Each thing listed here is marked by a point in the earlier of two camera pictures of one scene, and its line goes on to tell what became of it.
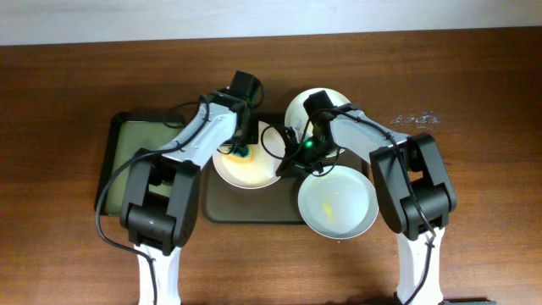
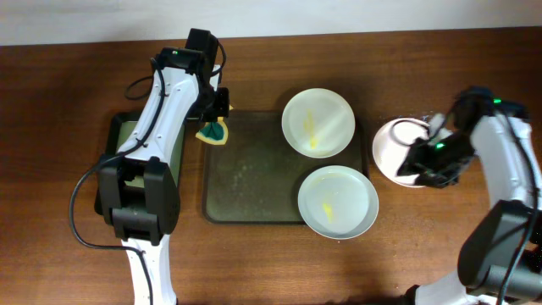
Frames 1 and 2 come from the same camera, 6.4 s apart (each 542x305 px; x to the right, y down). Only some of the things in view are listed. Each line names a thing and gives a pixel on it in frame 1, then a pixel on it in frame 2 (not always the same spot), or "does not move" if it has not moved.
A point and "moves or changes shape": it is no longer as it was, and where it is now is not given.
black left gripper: (253, 135) -> (223, 108)
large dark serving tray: (225, 202) does not move
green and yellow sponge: (242, 154) moves or changes shape
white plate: (251, 165) moves or changes shape
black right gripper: (293, 165) -> (420, 160)
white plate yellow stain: (340, 202) does not move
